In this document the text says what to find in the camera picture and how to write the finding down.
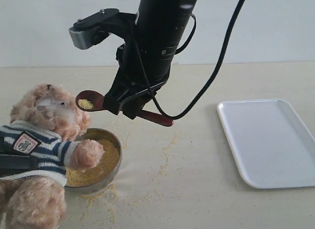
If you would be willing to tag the dark red wooden spoon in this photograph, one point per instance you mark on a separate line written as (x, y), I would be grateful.
(96, 99)

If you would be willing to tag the steel bowl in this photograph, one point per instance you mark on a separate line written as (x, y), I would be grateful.
(97, 134)

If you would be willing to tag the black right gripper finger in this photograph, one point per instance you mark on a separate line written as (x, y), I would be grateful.
(115, 101)
(134, 102)

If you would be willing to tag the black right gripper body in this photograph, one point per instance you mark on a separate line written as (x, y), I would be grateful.
(139, 68)

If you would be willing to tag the yellow millet grain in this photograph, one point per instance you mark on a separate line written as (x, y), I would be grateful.
(91, 176)

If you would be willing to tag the beige teddy bear striped sweater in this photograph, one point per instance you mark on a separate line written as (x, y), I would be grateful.
(44, 123)

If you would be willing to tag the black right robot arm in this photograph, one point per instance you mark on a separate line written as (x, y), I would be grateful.
(160, 24)

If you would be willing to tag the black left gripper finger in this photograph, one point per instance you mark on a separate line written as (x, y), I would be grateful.
(16, 164)

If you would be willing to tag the white plastic tray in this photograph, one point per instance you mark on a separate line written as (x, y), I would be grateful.
(270, 144)

